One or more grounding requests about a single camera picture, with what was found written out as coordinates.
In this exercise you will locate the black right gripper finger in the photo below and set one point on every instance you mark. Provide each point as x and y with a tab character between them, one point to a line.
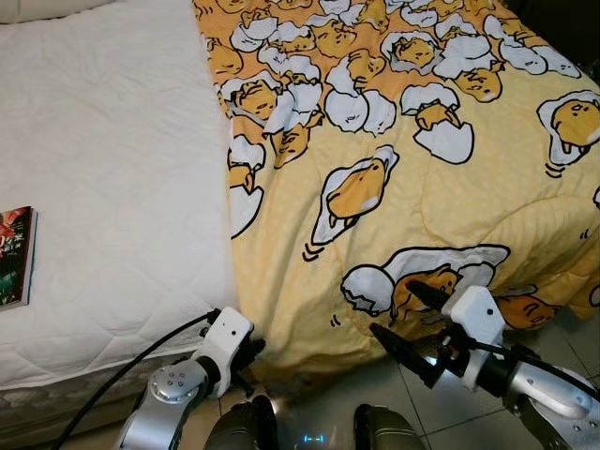
429	295
408	354

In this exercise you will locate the orange cartoon egg blanket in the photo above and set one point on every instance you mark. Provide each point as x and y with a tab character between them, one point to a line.
422	187

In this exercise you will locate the dark cover paperback book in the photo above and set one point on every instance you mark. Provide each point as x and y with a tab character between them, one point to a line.
17	258

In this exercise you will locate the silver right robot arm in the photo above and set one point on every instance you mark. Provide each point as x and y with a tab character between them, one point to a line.
553	398

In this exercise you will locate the dark robot right leg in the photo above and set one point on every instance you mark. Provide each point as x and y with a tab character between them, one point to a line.
389	431

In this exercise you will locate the white quilted mattress pad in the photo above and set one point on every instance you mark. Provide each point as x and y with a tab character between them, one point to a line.
112	169

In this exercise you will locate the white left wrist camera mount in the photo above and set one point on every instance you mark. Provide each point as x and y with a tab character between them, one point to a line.
227	336

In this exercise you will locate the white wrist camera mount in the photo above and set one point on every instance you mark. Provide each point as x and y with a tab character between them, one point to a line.
476	323
227	336

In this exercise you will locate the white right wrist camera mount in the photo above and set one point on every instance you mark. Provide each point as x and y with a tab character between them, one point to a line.
476	323

